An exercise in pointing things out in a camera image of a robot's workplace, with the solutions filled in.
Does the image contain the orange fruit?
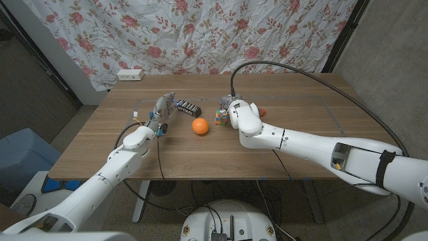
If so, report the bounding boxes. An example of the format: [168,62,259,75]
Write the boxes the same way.
[191,117,210,135]

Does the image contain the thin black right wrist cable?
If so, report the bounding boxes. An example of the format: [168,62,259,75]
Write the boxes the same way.
[272,149,292,181]

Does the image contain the blue bin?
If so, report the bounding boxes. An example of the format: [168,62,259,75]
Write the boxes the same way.
[0,128,63,202]

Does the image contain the white table leg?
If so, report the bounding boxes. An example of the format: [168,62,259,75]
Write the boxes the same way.
[132,179,151,224]

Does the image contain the white platform with blue pads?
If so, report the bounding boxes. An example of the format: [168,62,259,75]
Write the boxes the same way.
[9,170,118,232]

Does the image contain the thin black left wrist cable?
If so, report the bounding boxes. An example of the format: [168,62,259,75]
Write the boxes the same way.
[156,135,165,181]

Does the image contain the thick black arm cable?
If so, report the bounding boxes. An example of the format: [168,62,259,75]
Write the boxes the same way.
[229,60,415,241]
[114,120,195,212]

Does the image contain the white power strip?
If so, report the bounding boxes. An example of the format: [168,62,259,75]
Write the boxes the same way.
[116,68,145,82]

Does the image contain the black NITRO box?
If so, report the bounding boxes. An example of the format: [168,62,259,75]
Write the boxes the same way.
[176,99,203,118]

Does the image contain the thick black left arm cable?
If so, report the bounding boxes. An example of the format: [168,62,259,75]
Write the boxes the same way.
[114,120,195,212]

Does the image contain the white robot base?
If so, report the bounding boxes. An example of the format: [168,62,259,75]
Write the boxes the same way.
[180,199,278,241]

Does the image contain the floral backdrop cloth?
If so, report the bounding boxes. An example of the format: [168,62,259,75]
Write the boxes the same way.
[21,0,360,92]

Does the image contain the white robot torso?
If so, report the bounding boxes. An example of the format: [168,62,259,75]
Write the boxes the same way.
[0,230,136,241]

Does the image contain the black round floor object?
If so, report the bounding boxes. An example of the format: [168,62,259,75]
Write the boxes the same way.
[148,180,177,197]

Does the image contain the black backdrop stand pole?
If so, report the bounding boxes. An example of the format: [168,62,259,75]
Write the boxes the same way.
[321,0,370,74]
[0,3,83,108]

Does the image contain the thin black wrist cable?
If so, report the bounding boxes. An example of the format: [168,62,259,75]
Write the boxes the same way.
[156,135,165,181]
[272,149,292,181]

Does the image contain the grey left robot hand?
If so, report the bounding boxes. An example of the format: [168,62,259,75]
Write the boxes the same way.
[146,92,177,132]

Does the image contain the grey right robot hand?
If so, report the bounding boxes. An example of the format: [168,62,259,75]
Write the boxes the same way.
[219,94,243,118]

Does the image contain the multicoloured Rubik's cube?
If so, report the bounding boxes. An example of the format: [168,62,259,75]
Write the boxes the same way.
[215,109,229,127]

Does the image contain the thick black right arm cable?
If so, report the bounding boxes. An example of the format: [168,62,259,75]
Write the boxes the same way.
[229,60,415,241]

